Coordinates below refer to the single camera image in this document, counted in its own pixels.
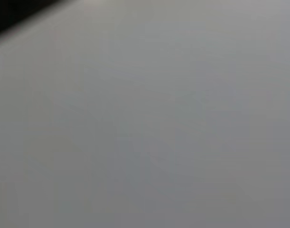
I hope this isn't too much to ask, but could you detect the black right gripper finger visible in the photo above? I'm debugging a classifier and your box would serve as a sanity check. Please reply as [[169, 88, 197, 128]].
[[0, 0, 72, 42]]

